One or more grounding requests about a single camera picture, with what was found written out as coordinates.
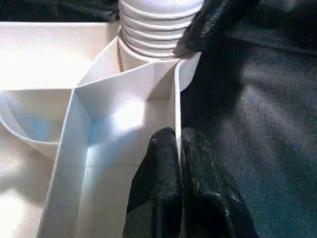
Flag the white plastic table leg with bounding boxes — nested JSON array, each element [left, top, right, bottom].
[[117, 0, 205, 60]]

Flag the black plastic table mat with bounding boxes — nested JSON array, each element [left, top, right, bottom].
[[0, 0, 317, 238]]

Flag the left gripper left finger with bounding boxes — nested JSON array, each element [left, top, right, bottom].
[[122, 127, 183, 238]]

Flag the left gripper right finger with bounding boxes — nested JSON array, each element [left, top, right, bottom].
[[182, 127, 260, 238]]

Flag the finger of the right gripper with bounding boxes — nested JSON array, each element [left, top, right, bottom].
[[173, 0, 239, 54]]

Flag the white plastic table top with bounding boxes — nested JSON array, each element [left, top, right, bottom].
[[0, 21, 203, 238]]

